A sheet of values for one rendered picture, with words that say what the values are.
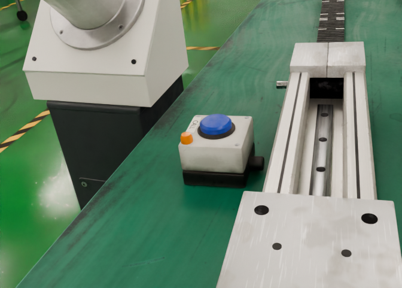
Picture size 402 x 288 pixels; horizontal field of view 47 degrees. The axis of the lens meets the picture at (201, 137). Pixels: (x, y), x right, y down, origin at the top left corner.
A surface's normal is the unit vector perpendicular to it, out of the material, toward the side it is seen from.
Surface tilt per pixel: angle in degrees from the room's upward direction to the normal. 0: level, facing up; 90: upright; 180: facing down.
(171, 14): 90
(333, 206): 0
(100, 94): 90
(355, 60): 0
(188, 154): 90
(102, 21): 125
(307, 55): 0
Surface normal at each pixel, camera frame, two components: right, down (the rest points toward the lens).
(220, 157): -0.25, 0.52
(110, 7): 0.73, 0.55
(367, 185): -0.11, -0.85
